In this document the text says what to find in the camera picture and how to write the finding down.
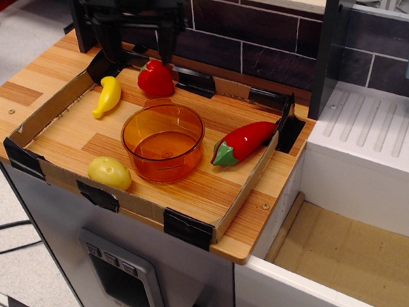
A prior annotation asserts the dark grey vertical post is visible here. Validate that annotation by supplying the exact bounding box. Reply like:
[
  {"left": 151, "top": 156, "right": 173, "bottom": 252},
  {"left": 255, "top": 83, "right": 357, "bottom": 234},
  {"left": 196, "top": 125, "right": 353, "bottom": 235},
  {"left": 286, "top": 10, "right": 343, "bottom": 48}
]
[{"left": 308, "top": 0, "right": 356, "bottom": 120}]

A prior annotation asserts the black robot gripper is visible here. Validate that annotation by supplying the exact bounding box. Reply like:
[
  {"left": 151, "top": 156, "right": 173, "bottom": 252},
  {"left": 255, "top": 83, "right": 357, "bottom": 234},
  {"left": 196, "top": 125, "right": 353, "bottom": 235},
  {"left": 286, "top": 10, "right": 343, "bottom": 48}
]
[{"left": 78, "top": 0, "right": 186, "bottom": 65}]

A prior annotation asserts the red toy chili pepper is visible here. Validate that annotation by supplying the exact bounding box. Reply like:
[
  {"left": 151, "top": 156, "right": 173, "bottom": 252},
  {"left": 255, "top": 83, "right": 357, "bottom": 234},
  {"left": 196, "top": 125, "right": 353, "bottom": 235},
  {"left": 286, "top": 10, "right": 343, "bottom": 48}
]
[{"left": 211, "top": 121, "right": 278, "bottom": 166}]

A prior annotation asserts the orange transparent plastic pot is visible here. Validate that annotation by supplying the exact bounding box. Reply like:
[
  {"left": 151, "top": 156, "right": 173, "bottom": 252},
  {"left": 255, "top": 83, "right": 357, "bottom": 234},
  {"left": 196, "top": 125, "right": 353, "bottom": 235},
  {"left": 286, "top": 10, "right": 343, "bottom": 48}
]
[{"left": 120, "top": 98, "right": 205, "bottom": 183}]

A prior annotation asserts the black floor cable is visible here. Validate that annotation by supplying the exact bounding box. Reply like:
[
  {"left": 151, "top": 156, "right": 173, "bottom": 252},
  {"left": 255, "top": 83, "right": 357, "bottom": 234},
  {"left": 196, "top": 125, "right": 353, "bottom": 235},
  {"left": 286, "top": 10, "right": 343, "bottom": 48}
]
[{"left": 0, "top": 219, "right": 46, "bottom": 287}]

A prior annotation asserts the red toy strawberry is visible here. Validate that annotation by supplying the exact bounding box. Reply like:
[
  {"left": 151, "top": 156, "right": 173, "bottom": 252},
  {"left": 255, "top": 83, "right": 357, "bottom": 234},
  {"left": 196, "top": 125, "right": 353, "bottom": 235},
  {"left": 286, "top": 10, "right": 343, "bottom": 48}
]
[{"left": 137, "top": 60, "right": 175, "bottom": 96}]

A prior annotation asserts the cardboard fence with black tape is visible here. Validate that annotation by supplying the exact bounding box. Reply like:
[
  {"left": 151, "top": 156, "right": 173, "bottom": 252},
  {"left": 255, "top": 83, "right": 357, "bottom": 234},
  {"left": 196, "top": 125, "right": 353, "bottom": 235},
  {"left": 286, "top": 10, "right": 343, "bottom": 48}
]
[{"left": 4, "top": 53, "right": 314, "bottom": 250}]

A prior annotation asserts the yellow toy potato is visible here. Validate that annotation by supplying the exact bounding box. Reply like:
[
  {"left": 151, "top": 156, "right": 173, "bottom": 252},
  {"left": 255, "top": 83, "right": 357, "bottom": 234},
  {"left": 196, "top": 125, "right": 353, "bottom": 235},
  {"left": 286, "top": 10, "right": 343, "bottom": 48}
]
[{"left": 87, "top": 156, "right": 132, "bottom": 191}]

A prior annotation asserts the white toy sink unit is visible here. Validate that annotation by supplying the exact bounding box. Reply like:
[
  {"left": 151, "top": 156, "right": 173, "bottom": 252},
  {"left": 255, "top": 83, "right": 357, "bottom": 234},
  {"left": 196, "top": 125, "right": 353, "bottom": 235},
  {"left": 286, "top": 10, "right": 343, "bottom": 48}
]
[{"left": 235, "top": 83, "right": 409, "bottom": 307}]

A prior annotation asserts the yellow toy banana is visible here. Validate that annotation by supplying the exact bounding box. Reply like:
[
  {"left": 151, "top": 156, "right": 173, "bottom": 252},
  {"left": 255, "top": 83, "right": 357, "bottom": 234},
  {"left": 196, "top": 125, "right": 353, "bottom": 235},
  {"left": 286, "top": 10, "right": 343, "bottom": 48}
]
[{"left": 92, "top": 76, "right": 122, "bottom": 119}]

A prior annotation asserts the grey toy oven front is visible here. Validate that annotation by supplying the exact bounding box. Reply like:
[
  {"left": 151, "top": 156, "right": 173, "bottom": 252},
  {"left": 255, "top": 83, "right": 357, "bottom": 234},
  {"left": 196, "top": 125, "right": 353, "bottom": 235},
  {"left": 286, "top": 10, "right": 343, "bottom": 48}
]
[{"left": 2, "top": 165, "right": 235, "bottom": 307}]

